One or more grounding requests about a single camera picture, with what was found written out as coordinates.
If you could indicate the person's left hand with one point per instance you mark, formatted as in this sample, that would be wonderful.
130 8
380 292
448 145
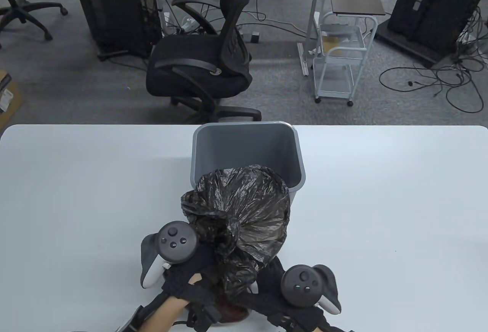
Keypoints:
190 267

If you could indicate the person's right hand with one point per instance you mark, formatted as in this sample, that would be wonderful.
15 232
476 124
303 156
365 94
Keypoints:
274 294

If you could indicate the black garbage bag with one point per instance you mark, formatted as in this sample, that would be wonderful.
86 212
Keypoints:
240 217

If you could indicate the grey plastic trash bin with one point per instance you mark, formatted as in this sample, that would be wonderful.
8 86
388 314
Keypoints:
244 149

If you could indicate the black mesh office chair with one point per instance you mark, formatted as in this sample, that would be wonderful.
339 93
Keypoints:
198 69

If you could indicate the white rolling cart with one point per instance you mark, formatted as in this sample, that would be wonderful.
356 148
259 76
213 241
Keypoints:
335 90

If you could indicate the white power strip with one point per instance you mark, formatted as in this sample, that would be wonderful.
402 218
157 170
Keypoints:
187 24

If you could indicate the cardboard box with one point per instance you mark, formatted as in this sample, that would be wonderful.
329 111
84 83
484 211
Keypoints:
9 99

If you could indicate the black computer tower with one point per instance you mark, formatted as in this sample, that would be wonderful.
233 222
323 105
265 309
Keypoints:
114 12

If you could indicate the black equipment cabinet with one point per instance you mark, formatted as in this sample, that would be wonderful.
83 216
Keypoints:
431 8

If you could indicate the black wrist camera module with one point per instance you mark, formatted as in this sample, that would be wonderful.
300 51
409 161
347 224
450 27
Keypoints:
284 322
204 316

